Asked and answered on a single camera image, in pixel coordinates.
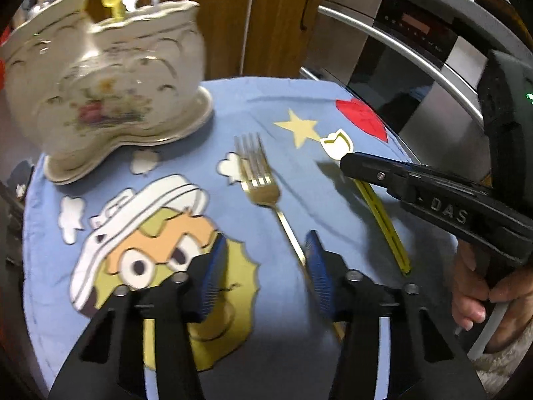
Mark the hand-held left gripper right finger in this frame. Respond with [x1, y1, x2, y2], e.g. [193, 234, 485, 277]
[304, 230, 488, 400]

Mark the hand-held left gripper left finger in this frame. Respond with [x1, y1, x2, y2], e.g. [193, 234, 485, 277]
[48, 233, 229, 400]

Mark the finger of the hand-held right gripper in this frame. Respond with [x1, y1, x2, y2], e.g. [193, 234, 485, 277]
[339, 151, 417, 207]

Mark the yellow plastic slotted utensil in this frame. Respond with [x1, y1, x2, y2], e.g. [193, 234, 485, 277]
[354, 177, 412, 276]

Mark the gold fork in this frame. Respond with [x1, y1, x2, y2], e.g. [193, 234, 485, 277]
[233, 132, 346, 342]

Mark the floral ceramic utensil holder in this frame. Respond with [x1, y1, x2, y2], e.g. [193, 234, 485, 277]
[0, 0, 215, 186]

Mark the person's right forearm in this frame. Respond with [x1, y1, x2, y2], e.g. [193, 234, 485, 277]
[472, 308, 533, 386]

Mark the person's right hand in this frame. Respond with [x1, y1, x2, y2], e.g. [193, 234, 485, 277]
[452, 242, 533, 333]

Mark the blue cartoon printed cloth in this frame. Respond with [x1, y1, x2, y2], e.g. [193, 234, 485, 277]
[23, 76, 471, 400]

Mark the stainless steel oven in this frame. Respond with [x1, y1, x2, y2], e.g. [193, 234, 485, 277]
[300, 0, 533, 201]

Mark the wooden cabinet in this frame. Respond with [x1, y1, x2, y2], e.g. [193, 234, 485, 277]
[167, 0, 330, 81]

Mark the black round object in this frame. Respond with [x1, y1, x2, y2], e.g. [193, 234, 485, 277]
[6, 162, 37, 201]

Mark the short silver drawer handle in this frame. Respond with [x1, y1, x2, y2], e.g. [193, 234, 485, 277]
[300, 66, 354, 92]

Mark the long silver oven handle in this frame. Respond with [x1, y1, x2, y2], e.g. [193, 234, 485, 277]
[317, 1, 487, 129]

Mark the black cabinet handle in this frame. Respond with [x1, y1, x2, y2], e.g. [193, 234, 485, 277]
[300, 0, 318, 33]

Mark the white cable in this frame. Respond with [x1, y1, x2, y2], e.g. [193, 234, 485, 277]
[456, 299, 511, 357]

